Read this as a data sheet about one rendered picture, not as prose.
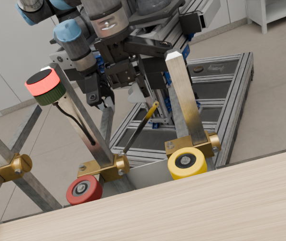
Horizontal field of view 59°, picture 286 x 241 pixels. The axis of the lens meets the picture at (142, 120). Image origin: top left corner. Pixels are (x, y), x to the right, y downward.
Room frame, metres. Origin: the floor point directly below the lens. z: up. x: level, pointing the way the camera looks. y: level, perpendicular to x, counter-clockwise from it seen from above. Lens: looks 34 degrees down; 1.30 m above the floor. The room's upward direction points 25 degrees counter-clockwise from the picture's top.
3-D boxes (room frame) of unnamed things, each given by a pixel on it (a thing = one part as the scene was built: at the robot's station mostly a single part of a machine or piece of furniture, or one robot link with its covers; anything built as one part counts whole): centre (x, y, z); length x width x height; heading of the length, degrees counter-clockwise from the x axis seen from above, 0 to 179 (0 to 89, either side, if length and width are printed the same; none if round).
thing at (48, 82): (0.49, 0.14, 1.16); 0.06 x 0.06 x 0.02
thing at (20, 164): (0.60, 0.40, 0.95); 0.14 x 0.06 x 0.05; 76
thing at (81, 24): (0.96, 0.11, 1.12); 0.11 x 0.11 x 0.08; 15
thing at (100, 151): (0.54, 0.13, 0.93); 0.04 x 0.04 x 0.48; 76
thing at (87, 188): (0.44, 0.20, 0.85); 0.08 x 0.08 x 0.11
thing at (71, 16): (1.48, 0.12, 1.09); 0.15 x 0.15 x 0.10
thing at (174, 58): (0.48, -0.11, 0.87); 0.04 x 0.04 x 0.48; 76
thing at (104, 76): (0.87, 0.09, 0.96); 0.09 x 0.08 x 0.12; 167
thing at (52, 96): (0.49, 0.14, 1.13); 0.06 x 0.06 x 0.02
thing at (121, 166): (0.54, 0.16, 0.85); 0.14 x 0.06 x 0.05; 76
